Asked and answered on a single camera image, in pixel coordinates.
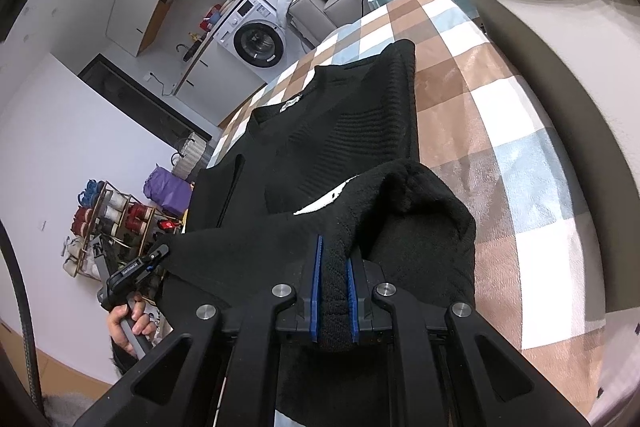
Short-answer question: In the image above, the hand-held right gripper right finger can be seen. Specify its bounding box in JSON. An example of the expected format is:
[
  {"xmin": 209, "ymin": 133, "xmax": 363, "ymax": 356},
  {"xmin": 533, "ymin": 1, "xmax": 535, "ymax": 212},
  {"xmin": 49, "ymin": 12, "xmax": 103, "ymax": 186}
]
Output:
[{"xmin": 345, "ymin": 256, "xmax": 591, "ymax": 427}]

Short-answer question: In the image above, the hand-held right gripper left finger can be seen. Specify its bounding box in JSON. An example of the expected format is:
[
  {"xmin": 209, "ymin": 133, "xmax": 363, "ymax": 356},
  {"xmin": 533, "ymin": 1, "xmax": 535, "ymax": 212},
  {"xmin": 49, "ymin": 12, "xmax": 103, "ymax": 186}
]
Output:
[{"xmin": 70, "ymin": 234, "xmax": 326, "ymax": 427}]

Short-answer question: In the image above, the black knit sweater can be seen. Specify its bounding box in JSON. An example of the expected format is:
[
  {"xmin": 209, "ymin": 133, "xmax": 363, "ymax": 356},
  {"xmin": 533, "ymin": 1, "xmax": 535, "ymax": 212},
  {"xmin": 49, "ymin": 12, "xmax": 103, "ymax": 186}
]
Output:
[{"xmin": 157, "ymin": 39, "xmax": 478, "ymax": 427}]

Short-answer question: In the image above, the person's left hand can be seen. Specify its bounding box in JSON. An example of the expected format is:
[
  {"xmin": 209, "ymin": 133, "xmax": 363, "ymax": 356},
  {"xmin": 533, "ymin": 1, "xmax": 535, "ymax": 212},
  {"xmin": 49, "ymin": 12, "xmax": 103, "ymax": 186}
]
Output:
[{"xmin": 106, "ymin": 299, "xmax": 156, "ymax": 358}]

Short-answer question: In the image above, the wooden shoe rack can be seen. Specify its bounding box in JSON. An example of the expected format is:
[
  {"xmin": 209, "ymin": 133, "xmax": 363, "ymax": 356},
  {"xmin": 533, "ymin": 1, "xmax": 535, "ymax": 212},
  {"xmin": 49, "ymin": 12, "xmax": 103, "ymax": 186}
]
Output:
[{"xmin": 62, "ymin": 179, "xmax": 173, "ymax": 280}]

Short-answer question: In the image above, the purple bag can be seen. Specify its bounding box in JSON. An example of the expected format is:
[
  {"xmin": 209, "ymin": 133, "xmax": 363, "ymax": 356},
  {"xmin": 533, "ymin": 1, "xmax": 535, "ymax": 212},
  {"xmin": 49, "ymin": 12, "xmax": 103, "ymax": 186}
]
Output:
[{"xmin": 144, "ymin": 164, "xmax": 193, "ymax": 218}]

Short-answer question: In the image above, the woven basket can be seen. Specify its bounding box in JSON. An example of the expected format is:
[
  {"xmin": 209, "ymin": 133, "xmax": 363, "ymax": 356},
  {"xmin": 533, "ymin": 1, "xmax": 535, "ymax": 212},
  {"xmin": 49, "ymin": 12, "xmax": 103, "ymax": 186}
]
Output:
[{"xmin": 171, "ymin": 132, "xmax": 208, "ymax": 182}]

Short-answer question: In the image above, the dark door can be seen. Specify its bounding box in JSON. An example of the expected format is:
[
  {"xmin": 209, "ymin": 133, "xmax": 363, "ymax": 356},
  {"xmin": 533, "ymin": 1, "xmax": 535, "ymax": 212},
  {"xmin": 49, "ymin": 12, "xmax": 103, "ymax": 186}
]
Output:
[{"xmin": 80, "ymin": 54, "xmax": 213, "ymax": 152}]

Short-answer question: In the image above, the white kitchen base cabinet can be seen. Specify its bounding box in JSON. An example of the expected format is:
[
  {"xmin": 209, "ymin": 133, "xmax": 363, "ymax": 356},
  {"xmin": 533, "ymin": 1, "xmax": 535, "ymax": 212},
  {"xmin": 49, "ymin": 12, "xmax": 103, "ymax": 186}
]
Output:
[{"xmin": 170, "ymin": 0, "xmax": 268, "ymax": 100}]

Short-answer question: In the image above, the checked blanket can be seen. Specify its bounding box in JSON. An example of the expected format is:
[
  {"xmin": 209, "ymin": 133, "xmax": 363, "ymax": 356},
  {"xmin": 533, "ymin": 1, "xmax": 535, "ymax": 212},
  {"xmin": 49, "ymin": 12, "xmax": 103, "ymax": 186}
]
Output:
[{"xmin": 200, "ymin": 0, "xmax": 632, "ymax": 413}]

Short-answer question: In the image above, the white washing machine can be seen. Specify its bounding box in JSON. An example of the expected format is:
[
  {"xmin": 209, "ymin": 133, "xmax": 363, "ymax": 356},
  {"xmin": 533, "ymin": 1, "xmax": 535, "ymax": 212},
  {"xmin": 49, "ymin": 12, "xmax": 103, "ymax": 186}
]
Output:
[{"xmin": 216, "ymin": 0, "xmax": 288, "ymax": 70}]

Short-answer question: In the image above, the red container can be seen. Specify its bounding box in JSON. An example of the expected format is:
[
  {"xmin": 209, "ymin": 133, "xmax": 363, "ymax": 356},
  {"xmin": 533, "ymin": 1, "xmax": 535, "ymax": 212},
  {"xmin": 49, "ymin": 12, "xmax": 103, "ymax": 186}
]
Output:
[{"xmin": 200, "ymin": 4, "xmax": 223, "ymax": 32}]

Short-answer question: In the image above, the grey sofa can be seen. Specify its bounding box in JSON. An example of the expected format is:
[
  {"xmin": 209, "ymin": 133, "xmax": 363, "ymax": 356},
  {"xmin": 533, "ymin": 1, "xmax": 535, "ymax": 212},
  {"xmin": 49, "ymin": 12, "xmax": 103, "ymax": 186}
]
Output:
[{"xmin": 260, "ymin": 0, "xmax": 386, "ymax": 50}]

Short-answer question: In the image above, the beige side cabinet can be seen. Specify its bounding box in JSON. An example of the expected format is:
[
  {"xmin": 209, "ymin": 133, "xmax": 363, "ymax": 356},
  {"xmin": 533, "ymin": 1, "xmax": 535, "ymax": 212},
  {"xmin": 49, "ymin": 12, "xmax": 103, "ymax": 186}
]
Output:
[{"xmin": 460, "ymin": 0, "xmax": 640, "ymax": 313}]

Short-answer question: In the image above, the black cable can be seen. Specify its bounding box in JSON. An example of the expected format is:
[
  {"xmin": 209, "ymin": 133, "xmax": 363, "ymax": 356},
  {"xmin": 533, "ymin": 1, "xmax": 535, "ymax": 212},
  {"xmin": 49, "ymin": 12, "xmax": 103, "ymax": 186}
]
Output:
[{"xmin": 0, "ymin": 222, "xmax": 46, "ymax": 413}]

